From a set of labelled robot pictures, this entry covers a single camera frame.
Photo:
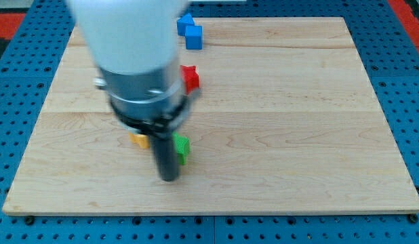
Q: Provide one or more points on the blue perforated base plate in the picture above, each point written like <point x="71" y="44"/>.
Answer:
<point x="390" y="58"/>

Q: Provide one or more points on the grey cylindrical end effector body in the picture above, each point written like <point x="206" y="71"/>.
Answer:
<point x="153" y="103"/>

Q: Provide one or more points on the wooden board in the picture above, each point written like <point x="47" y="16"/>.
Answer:
<point x="287" y="124"/>

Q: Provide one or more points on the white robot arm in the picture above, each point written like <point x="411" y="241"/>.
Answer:
<point x="134" y="44"/>

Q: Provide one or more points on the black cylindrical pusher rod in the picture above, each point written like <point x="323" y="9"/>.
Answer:
<point x="165" y="156"/>

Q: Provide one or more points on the yellow block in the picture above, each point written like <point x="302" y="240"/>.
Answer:
<point x="141" y="140"/>

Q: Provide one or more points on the green block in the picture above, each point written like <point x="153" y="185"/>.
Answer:
<point x="182" y="146"/>

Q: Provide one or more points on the red star block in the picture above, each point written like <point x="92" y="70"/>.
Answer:
<point x="190" y="77"/>

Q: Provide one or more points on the blue cube block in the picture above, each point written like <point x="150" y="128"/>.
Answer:
<point x="194" y="37"/>

